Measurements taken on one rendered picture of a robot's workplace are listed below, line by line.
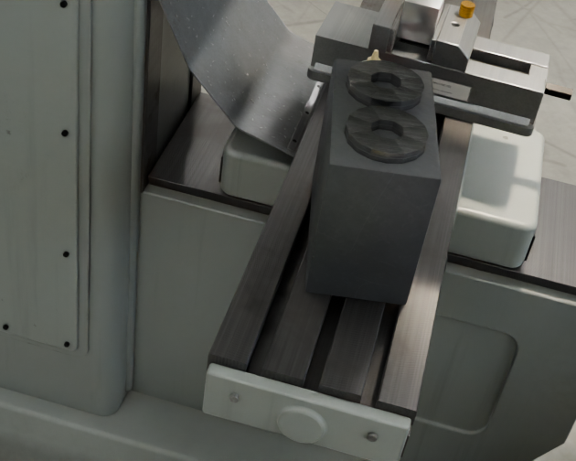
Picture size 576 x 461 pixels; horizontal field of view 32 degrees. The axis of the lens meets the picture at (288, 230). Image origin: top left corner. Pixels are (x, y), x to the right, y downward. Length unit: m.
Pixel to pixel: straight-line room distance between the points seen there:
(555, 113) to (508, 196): 1.87
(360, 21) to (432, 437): 0.76
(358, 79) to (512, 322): 0.61
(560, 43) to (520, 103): 2.38
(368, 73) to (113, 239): 0.64
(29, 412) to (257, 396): 0.93
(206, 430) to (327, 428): 0.86
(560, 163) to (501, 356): 1.56
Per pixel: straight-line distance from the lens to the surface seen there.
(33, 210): 1.65
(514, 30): 3.87
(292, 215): 1.25
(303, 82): 1.64
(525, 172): 1.63
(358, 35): 1.52
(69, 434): 1.93
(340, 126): 1.09
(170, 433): 1.91
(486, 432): 1.82
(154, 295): 1.77
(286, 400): 1.06
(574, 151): 3.27
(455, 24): 1.52
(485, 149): 1.66
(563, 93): 1.54
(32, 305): 1.80
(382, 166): 1.04
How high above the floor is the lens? 1.71
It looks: 40 degrees down
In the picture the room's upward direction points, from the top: 9 degrees clockwise
